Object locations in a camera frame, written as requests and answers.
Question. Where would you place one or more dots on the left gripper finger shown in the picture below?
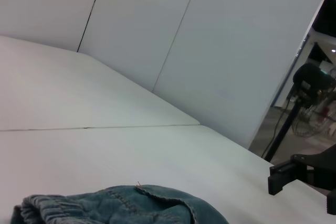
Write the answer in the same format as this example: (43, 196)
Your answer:
(332, 203)
(283, 174)

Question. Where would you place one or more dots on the blue denim shorts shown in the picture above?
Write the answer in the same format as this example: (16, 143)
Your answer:
(118, 205)

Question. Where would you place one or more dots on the black camera on stand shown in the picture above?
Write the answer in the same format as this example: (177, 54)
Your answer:
(307, 77)

